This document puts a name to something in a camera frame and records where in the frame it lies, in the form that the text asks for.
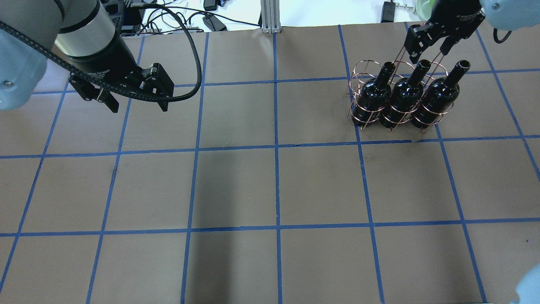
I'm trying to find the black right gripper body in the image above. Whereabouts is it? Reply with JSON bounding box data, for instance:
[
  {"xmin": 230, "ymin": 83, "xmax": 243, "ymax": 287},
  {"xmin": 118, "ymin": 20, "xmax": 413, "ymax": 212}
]
[{"xmin": 404, "ymin": 0, "xmax": 485, "ymax": 53}]

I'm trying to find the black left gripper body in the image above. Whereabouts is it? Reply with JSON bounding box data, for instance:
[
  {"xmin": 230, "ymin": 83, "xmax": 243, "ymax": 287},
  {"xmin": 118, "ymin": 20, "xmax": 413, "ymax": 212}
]
[{"xmin": 68, "ymin": 38, "xmax": 173, "ymax": 102}]

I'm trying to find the dark glass wine bottle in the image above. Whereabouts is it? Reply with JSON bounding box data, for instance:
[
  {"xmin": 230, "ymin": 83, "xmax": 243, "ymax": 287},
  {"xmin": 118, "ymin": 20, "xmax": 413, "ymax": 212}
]
[{"xmin": 352, "ymin": 62, "xmax": 396, "ymax": 129}]

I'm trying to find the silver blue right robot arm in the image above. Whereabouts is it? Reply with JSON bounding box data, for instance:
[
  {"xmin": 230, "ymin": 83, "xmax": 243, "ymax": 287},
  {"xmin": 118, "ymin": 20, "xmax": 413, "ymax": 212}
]
[{"xmin": 404, "ymin": 0, "xmax": 540, "ymax": 63}]

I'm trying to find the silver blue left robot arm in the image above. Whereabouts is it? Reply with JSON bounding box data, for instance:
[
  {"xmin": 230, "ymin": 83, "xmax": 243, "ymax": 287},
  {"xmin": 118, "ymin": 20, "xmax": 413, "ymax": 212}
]
[{"xmin": 1, "ymin": 0, "xmax": 173, "ymax": 112}]

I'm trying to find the dark wine bottle in basket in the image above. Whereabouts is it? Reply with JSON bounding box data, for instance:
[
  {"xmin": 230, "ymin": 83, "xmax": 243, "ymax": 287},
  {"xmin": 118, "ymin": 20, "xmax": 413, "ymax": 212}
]
[{"xmin": 379, "ymin": 59, "xmax": 432, "ymax": 130}]

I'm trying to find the green bowl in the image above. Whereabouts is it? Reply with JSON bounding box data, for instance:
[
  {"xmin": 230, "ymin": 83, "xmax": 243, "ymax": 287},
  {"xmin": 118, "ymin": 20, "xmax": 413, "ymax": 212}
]
[{"xmin": 414, "ymin": 0, "xmax": 435, "ymax": 21}]

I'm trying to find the copper wire wine basket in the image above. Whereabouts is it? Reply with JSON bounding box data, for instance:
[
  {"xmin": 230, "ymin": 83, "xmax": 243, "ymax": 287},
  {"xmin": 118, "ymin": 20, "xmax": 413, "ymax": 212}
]
[{"xmin": 348, "ymin": 50, "xmax": 471, "ymax": 133}]

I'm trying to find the aluminium frame post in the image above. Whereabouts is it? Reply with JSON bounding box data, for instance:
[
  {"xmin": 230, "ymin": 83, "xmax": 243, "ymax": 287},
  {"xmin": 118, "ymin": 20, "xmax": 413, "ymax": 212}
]
[{"xmin": 260, "ymin": 0, "xmax": 282, "ymax": 33}]

